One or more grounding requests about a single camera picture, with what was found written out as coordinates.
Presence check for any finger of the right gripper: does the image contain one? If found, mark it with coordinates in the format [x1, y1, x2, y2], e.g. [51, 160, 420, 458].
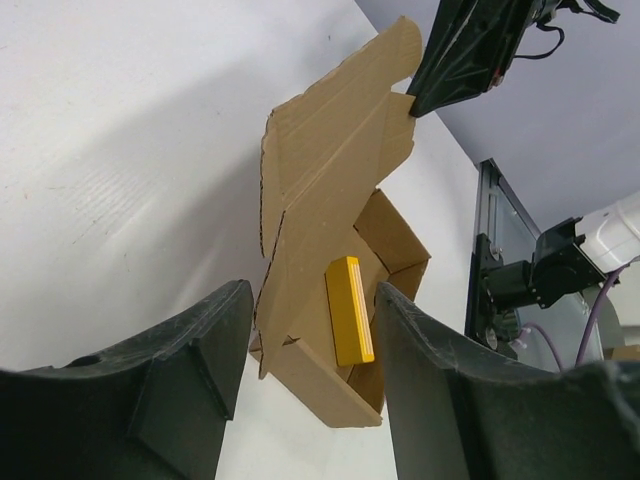
[407, 0, 537, 118]

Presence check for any cardboard box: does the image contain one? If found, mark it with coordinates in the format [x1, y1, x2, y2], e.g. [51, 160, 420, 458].
[250, 17, 430, 428]

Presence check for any yellow rectangular block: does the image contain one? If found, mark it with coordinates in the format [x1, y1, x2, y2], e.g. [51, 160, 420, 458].
[325, 256, 375, 367]

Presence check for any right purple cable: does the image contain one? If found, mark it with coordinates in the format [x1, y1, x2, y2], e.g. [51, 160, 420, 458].
[519, 269, 626, 371]

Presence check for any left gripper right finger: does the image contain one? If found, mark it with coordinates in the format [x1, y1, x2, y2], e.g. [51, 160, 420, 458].
[375, 283, 639, 479]

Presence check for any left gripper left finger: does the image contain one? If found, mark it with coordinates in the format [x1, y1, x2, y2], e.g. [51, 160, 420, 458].
[1, 280, 254, 479]

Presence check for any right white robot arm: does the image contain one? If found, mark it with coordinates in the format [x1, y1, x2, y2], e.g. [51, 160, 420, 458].
[407, 1, 639, 349]

